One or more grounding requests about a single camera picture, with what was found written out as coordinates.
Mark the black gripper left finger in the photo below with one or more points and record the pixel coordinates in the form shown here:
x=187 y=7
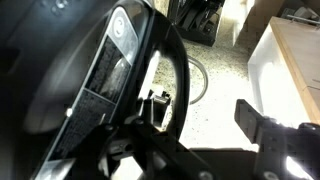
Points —
x=146 y=111

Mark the wooden wall cabinet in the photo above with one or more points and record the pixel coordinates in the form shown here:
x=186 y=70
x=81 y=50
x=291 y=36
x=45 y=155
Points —
x=293 y=66

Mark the black pressure cooker lid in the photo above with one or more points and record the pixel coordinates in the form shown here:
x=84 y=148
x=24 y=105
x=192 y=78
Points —
x=66 y=66

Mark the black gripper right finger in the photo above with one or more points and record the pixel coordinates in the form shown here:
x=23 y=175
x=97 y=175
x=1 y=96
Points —
x=266 y=140

